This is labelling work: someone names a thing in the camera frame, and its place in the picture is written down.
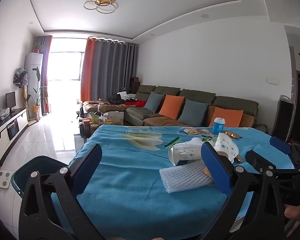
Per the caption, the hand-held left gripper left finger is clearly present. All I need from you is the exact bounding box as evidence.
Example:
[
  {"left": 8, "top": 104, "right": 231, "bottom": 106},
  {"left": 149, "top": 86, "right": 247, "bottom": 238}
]
[{"left": 19, "top": 144, "right": 104, "bottom": 240}]

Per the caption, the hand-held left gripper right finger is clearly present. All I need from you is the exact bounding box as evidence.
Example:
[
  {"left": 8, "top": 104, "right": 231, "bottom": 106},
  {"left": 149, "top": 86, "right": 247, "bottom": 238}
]
[{"left": 197, "top": 142, "right": 285, "bottom": 240}]

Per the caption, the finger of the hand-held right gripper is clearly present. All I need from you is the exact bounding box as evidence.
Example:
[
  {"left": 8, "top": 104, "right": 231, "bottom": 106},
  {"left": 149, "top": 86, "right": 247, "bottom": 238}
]
[
  {"left": 245, "top": 150, "right": 300, "bottom": 178},
  {"left": 269, "top": 136, "right": 300, "bottom": 161}
]

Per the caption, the white dotted paper cup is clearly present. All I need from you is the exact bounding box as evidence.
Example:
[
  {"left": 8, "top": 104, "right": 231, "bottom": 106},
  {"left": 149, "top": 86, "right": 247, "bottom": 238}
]
[
  {"left": 168, "top": 143, "right": 203, "bottom": 167},
  {"left": 213, "top": 133, "right": 239, "bottom": 163}
]

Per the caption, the small white foam net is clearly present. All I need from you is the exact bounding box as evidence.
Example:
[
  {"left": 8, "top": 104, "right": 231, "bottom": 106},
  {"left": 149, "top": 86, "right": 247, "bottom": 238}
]
[{"left": 174, "top": 137, "right": 206, "bottom": 152}]

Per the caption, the large white foam net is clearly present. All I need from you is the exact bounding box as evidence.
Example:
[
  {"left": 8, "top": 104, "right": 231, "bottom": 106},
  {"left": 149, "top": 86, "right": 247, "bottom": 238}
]
[{"left": 159, "top": 160, "right": 215, "bottom": 194}]

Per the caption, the teal plastic bin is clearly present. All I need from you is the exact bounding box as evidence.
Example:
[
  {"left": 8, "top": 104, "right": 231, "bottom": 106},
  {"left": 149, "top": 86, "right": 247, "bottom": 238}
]
[{"left": 11, "top": 155, "right": 70, "bottom": 198}]

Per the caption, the person's right hand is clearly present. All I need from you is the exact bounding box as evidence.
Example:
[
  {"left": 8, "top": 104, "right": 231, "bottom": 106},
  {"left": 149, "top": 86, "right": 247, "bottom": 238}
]
[{"left": 284, "top": 204, "right": 300, "bottom": 230}]

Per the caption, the black chair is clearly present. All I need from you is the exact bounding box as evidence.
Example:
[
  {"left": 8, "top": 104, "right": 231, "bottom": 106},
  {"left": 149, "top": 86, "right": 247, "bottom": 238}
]
[{"left": 271, "top": 94, "right": 296, "bottom": 143}]

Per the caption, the cluttered coffee table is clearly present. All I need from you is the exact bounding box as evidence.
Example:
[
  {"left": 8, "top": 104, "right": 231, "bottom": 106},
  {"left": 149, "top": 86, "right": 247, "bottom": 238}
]
[{"left": 77, "top": 102, "right": 125, "bottom": 138}]

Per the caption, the blue cup with white lid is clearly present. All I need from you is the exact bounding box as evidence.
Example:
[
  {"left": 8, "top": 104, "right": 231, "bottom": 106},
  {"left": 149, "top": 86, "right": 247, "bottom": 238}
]
[{"left": 213, "top": 117, "right": 225, "bottom": 135}]

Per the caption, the blue flower printed tablecloth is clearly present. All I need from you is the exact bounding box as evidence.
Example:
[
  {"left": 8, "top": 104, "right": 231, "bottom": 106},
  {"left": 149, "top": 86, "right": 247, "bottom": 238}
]
[{"left": 51, "top": 124, "right": 297, "bottom": 240}]

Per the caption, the orange cushion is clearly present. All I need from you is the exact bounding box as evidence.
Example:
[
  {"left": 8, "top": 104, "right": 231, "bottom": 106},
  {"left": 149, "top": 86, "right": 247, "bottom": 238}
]
[
  {"left": 159, "top": 94, "right": 185, "bottom": 120},
  {"left": 209, "top": 107, "right": 244, "bottom": 128}
]

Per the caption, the blue grey cushion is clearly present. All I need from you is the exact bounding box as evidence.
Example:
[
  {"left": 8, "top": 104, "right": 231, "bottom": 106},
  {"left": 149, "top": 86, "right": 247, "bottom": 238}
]
[
  {"left": 177, "top": 99, "right": 208, "bottom": 127},
  {"left": 144, "top": 91, "right": 165, "bottom": 113}
]

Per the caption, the green brown sofa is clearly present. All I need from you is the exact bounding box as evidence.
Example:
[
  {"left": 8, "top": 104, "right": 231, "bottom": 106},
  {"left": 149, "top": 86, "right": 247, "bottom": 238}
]
[{"left": 82, "top": 84, "right": 259, "bottom": 128}]

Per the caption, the pile of clothes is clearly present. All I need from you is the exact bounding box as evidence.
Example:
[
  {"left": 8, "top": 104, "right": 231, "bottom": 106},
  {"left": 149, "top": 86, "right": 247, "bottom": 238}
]
[{"left": 110, "top": 91, "right": 147, "bottom": 108}]

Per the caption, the tall plant in yellow pot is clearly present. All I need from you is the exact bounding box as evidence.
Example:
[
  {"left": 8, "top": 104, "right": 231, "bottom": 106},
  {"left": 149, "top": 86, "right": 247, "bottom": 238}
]
[{"left": 27, "top": 66, "right": 48, "bottom": 122}]

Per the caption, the white black media cabinet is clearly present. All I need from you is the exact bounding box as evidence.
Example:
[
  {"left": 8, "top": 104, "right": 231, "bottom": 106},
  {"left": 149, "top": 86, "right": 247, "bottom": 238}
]
[{"left": 0, "top": 108, "right": 29, "bottom": 170}]

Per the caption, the white bathroom scale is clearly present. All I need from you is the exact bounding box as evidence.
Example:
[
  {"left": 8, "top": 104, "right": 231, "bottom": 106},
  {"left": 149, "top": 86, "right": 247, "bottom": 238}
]
[{"left": 0, "top": 171, "right": 11, "bottom": 188}]

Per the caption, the brown cabinet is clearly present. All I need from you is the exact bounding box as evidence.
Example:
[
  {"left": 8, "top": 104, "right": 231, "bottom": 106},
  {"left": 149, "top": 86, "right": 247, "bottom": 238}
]
[{"left": 129, "top": 77, "right": 142, "bottom": 93}]

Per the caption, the wide orange grey curtain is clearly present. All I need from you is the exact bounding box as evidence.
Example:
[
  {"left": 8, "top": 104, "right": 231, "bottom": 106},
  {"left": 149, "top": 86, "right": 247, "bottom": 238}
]
[{"left": 80, "top": 37, "right": 140, "bottom": 103}]

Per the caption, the narrow purple orange curtain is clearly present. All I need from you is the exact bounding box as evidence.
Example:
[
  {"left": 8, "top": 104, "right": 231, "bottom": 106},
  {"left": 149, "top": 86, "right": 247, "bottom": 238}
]
[{"left": 37, "top": 35, "right": 53, "bottom": 115}]

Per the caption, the black monitor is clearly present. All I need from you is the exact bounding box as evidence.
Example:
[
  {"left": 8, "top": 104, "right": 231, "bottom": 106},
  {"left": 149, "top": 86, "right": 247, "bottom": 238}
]
[{"left": 5, "top": 91, "right": 16, "bottom": 113}]

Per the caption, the white standing air conditioner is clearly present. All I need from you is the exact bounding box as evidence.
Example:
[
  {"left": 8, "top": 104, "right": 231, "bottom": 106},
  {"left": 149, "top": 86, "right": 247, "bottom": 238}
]
[{"left": 24, "top": 52, "right": 43, "bottom": 120}]

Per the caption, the cloth covered standing fan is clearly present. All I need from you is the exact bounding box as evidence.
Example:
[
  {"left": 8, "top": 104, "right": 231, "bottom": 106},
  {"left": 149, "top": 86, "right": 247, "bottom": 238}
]
[{"left": 13, "top": 67, "right": 28, "bottom": 88}]

